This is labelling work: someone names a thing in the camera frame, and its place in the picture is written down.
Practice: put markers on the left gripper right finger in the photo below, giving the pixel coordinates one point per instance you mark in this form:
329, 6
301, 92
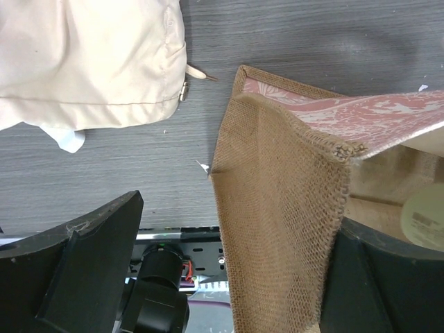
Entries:
377, 283

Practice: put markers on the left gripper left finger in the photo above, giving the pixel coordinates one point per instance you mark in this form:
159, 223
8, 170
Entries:
70, 278

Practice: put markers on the green bottle beige cap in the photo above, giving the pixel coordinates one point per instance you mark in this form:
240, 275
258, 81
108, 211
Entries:
422, 217

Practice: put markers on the burlap canvas tote bag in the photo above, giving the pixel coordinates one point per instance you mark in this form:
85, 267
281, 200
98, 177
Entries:
291, 162

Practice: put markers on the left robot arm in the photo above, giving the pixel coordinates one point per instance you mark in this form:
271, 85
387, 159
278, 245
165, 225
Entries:
156, 300

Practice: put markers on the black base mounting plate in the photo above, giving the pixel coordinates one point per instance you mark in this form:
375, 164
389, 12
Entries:
201, 246

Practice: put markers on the beige cloth garment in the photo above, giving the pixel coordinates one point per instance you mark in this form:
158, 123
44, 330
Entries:
71, 66

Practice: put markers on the aluminium rail with cable duct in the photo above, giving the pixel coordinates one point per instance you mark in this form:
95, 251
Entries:
201, 286

